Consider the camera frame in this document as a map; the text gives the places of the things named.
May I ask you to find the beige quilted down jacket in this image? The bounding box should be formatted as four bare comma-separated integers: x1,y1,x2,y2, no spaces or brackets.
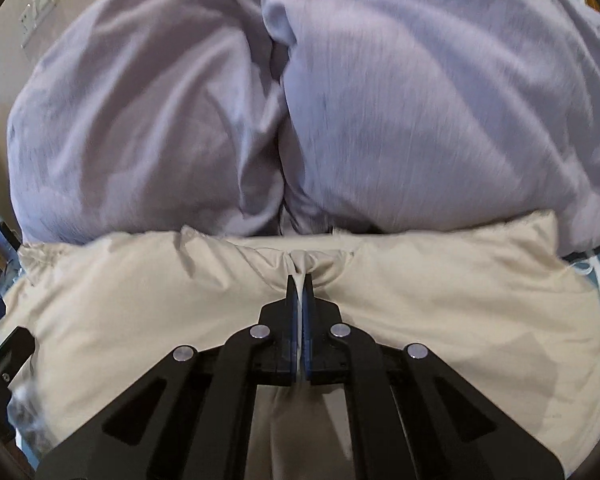
0,212,600,472

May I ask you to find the left lavender pillow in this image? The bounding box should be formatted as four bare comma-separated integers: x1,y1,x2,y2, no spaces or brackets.
7,0,286,244

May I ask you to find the lavender pillow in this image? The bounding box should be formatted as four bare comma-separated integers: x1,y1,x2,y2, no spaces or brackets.
7,0,286,244
262,0,600,255

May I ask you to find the right lavender pillow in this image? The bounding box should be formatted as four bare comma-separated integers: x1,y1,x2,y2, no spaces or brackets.
262,0,600,255

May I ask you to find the white wall socket plate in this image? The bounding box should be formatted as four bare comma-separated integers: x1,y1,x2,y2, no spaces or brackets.
19,0,59,48

